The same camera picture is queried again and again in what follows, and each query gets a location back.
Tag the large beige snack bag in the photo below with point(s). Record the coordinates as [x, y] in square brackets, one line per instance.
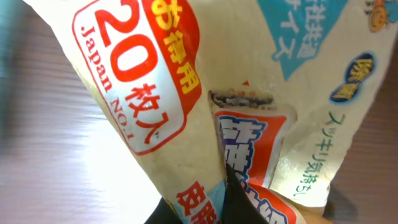
[274, 88]

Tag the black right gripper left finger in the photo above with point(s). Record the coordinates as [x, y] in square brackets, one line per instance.
[163, 214]

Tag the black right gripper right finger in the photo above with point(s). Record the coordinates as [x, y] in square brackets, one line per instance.
[237, 208]

